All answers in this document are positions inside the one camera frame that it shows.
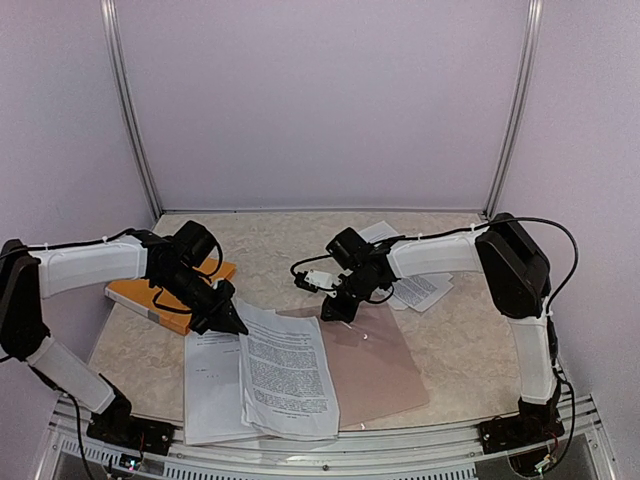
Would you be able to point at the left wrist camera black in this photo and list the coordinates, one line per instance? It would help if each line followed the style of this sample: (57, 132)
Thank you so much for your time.
(194, 243)

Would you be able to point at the pink file folder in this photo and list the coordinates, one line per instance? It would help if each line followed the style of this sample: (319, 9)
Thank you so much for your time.
(371, 366)

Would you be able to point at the white printed paper stack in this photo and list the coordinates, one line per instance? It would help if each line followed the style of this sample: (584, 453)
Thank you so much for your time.
(212, 401)

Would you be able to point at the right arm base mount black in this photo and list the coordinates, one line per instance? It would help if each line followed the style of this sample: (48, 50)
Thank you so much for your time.
(531, 425)

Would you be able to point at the front aluminium rail base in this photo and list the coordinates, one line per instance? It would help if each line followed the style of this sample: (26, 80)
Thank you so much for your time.
(445, 451)

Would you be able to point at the left aluminium frame post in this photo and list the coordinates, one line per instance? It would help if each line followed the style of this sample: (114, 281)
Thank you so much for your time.
(109, 14)

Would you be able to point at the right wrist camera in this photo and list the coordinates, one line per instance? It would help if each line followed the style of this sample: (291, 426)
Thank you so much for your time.
(316, 281)

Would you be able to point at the aluminium frame post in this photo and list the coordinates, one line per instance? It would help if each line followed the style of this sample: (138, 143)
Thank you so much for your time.
(517, 107)
(109, 14)

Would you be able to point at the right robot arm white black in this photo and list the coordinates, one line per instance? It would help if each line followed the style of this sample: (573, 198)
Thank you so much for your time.
(516, 272)

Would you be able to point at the sheet under right arm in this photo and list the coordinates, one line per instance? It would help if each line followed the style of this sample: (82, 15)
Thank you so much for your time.
(420, 292)

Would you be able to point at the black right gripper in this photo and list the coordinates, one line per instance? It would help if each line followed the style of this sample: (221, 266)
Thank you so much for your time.
(331, 307)

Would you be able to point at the white printed sheet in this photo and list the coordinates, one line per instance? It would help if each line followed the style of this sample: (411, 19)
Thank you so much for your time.
(286, 387)
(379, 231)

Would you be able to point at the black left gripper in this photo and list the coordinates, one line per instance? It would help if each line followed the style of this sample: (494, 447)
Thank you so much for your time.
(221, 315)

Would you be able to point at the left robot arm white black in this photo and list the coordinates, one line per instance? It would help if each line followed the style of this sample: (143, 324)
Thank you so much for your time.
(33, 273)

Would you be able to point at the orange book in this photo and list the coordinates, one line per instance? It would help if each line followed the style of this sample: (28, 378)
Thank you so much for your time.
(137, 296)

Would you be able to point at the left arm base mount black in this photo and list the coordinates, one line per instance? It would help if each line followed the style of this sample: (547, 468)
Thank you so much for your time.
(117, 426)

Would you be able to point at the right aluminium frame post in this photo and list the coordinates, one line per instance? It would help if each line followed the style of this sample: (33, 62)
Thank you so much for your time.
(517, 107)

